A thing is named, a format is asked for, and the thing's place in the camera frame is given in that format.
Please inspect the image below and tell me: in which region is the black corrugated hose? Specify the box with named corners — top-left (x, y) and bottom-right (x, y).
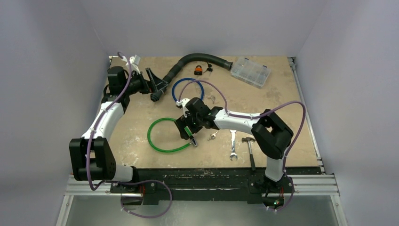
top-left (150, 53), bottom-right (234, 103)

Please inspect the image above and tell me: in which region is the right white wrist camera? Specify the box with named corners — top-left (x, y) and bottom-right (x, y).
top-left (176, 98), bottom-right (190, 118)

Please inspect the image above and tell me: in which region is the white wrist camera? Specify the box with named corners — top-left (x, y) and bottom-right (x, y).
top-left (176, 98), bottom-right (190, 118)
top-left (126, 55), bottom-right (141, 73)

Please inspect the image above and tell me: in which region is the orange black padlock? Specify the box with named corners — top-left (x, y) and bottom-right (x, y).
top-left (194, 65), bottom-right (203, 76)

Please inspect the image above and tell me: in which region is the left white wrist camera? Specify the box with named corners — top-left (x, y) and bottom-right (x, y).
top-left (126, 55), bottom-right (141, 73)

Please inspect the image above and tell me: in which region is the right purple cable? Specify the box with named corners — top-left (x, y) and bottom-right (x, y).
top-left (177, 80), bottom-right (307, 213)

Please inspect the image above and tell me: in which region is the small black hammer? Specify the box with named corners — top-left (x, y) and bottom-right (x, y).
top-left (241, 137), bottom-right (256, 172)

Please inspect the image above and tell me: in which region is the black key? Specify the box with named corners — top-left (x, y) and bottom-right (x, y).
top-left (206, 62), bottom-right (213, 73)

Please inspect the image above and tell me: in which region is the clear plastic organizer box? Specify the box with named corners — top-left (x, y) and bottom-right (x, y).
top-left (230, 57), bottom-right (271, 89)

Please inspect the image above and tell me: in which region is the silver open-end wrench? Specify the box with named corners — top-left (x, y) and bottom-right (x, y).
top-left (230, 129), bottom-right (238, 161)

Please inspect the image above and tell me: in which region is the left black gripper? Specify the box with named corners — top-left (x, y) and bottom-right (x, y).
top-left (123, 68), bottom-right (168, 96)

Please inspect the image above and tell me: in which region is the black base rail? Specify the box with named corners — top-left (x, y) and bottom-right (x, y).
top-left (110, 167), bottom-right (321, 207)

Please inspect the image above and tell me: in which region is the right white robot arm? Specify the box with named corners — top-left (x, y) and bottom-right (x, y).
top-left (175, 97), bottom-right (294, 192)

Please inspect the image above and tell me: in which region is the blue cable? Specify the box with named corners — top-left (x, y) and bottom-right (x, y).
top-left (171, 77), bottom-right (205, 102)

